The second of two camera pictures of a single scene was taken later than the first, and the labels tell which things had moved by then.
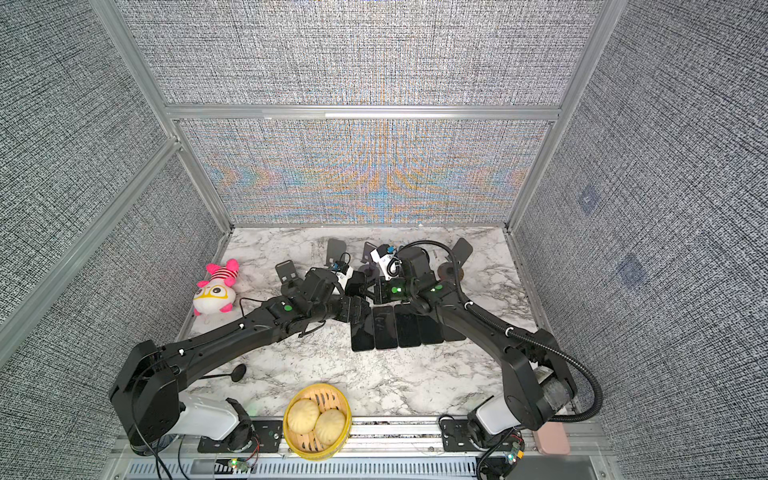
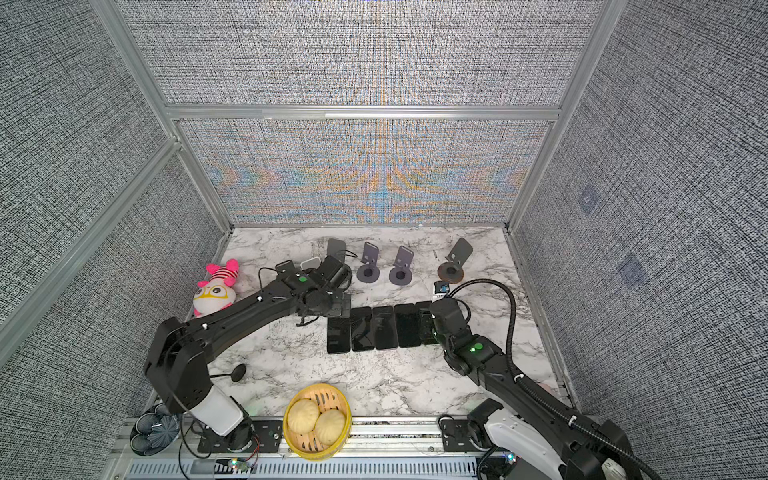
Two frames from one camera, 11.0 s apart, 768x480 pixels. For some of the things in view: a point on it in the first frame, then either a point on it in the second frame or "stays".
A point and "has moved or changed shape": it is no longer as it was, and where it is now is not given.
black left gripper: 354,313 to 341,310
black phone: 431,332 to 407,325
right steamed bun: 329,426 stays
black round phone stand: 286,271 stays
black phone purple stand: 385,327 to 362,328
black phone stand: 408,326 to 384,327
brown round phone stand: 335,249 stays
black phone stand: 451,334 has moved or changed shape
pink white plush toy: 217,293 stays
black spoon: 237,373 stays
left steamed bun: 302,415 stays
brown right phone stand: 462,251 stays
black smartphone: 363,332 to 338,335
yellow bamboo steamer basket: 317,421 stays
